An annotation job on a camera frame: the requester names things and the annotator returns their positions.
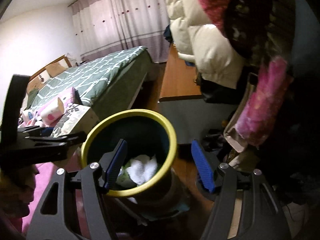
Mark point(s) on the white tissue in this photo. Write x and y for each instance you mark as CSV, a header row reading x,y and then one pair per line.
x,y
141,169

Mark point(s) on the cream puffer jacket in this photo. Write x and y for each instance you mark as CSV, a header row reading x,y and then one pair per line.
x,y
199,41

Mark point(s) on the pink white curtain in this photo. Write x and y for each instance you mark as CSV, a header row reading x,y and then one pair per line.
x,y
106,26

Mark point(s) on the pink fuzzy sleeve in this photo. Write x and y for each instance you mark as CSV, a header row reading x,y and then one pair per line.
x,y
258,117

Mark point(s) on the white round bowl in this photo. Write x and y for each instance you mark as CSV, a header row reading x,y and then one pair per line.
x,y
28,118

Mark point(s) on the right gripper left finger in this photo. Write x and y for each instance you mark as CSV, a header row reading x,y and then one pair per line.
x,y
56,215

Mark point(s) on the wooden headboard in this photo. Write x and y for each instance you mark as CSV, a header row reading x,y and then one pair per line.
x,y
53,69

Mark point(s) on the bed with green quilt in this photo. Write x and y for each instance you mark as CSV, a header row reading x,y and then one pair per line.
x,y
108,84

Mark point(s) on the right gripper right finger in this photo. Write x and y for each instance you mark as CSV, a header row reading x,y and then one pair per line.
x,y
243,202

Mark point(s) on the white paper cup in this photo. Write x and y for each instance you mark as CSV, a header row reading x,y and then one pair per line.
x,y
54,110

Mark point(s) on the yellow rim trash bin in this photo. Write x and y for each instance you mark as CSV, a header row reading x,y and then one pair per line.
x,y
146,132

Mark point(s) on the green tissue pack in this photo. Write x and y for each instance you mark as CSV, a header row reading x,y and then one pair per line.
x,y
124,179

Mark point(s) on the pink floral tablecloth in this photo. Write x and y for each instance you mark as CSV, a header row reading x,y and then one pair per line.
x,y
64,125

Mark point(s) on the left hand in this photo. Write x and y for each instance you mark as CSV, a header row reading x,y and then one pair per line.
x,y
17,193

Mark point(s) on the wooden desk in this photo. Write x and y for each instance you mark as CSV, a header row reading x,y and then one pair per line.
x,y
178,80

